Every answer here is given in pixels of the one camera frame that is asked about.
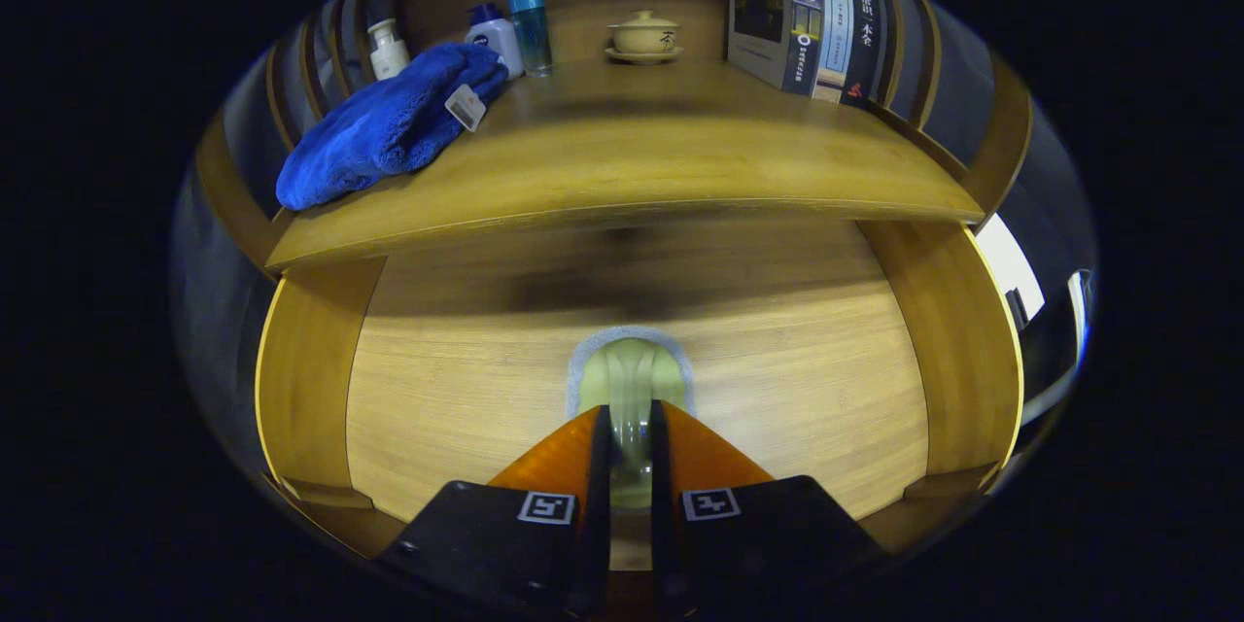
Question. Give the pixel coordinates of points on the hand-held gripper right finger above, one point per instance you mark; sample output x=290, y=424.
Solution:
x=663, y=525

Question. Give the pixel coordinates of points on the beige lidded tea cup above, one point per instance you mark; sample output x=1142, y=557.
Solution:
x=643, y=37

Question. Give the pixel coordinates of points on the black spine book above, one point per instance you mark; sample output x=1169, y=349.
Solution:
x=863, y=29

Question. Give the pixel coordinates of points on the blue spine book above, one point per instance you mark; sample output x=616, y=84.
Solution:
x=768, y=10

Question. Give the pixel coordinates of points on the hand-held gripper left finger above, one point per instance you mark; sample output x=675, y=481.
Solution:
x=598, y=525

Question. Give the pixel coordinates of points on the green brush with white base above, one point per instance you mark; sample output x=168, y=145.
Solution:
x=632, y=379

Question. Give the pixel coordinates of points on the white pump bottle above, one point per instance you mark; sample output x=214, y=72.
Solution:
x=389, y=53

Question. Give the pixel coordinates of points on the white bottle with blue cap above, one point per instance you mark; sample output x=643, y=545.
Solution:
x=498, y=39

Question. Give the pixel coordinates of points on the blue towel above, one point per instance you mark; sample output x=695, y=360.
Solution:
x=379, y=126

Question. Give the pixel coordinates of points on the wooden countertop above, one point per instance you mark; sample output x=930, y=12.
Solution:
x=632, y=146

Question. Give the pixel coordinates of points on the teal bottle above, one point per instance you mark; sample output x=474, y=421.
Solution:
x=531, y=34

